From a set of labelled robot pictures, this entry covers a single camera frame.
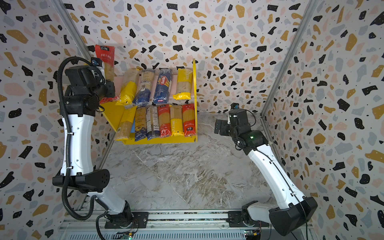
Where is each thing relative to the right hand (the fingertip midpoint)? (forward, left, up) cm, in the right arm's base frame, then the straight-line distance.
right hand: (222, 120), depth 72 cm
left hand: (+8, +52, +18) cm, 56 cm away
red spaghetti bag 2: (+15, +19, -16) cm, 29 cm away
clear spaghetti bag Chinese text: (+11, +48, -16) cm, 52 cm away
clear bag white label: (+13, +41, -17) cm, 46 cm away
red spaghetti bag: (+20, +35, -17) cm, 44 cm away
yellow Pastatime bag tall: (+15, +26, -17) cm, 34 cm away
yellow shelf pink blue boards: (+17, +63, -17) cm, 67 cm away
